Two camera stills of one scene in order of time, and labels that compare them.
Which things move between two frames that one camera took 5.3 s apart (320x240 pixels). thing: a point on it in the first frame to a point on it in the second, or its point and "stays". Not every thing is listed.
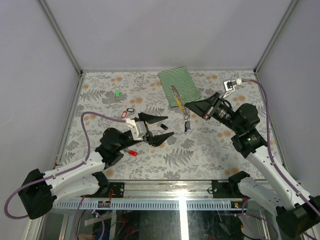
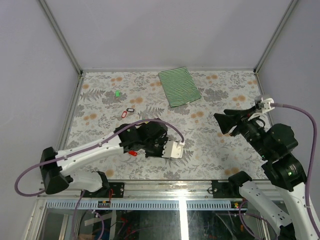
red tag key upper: [124, 114] stays
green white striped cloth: [180, 86] stays
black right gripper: [207, 108] to [232, 117]
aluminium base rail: [171, 191] stays
